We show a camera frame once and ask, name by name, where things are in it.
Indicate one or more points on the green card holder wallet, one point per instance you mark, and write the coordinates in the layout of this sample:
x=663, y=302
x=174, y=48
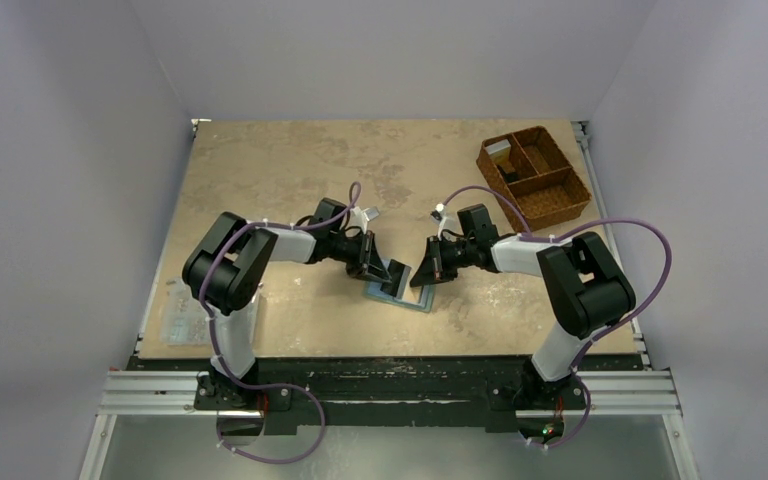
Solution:
x=423, y=303

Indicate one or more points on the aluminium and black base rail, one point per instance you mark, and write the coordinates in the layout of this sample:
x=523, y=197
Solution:
x=448, y=392

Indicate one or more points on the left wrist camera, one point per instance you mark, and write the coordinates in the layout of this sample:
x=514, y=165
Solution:
x=362, y=217

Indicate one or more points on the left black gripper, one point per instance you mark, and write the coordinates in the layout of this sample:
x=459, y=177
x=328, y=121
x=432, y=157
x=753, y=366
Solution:
x=368, y=263

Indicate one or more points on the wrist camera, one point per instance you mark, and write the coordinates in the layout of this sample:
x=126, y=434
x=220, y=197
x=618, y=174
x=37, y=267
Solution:
x=439, y=214
x=362, y=217

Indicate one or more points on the brown woven divided basket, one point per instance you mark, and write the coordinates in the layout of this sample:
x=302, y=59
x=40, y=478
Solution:
x=539, y=184

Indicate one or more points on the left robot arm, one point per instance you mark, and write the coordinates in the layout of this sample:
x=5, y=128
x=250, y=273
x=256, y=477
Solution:
x=225, y=270

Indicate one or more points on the clear plastic bag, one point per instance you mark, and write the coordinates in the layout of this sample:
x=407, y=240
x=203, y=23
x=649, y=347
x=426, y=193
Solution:
x=184, y=321

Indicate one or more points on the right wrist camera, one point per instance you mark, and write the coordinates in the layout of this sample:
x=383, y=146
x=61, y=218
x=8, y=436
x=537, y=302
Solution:
x=439, y=214

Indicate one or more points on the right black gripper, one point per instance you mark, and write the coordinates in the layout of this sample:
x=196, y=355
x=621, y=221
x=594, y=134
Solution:
x=439, y=258

